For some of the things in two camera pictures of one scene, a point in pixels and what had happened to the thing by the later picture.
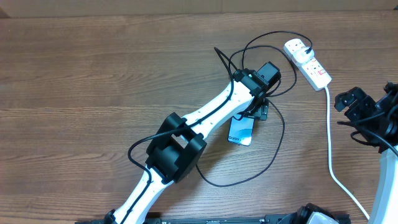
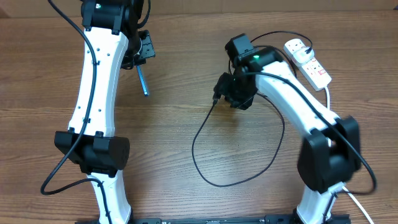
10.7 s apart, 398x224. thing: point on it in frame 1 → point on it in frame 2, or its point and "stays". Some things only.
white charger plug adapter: (301, 56) stays
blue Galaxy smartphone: (240, 131) → (142, 81)
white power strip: (314, 73) stays
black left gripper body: (260, 111) → (142, 49)
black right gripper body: (362, 109) → (237, 93)
